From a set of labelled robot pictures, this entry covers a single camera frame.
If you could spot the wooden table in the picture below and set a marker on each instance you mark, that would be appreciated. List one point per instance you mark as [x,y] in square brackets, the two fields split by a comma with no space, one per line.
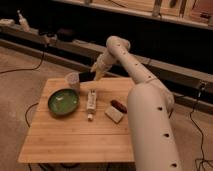
[81,137]

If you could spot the green round plate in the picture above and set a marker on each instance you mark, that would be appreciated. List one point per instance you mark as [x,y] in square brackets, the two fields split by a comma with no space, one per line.
[63,102]

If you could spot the black device on ledge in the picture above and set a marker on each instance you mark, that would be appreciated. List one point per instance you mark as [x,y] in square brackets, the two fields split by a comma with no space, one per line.
[65,35]

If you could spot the beige sponge block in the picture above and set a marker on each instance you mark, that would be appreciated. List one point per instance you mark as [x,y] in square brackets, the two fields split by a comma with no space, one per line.
[114,114]

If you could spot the black rectangular eraser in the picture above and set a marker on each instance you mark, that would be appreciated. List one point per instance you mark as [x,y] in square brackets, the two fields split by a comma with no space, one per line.
[86,76]

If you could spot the white spray bottle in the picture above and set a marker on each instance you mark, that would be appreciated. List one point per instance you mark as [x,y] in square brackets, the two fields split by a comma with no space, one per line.
[23,22]

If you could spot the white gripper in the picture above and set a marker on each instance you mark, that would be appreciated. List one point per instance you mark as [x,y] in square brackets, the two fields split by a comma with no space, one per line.
[103,64]

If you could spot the white remote controller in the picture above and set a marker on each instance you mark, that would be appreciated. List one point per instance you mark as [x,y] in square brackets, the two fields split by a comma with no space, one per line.
[91,101]

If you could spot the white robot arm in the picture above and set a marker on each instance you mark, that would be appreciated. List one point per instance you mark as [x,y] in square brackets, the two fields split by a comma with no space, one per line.
[149,103]

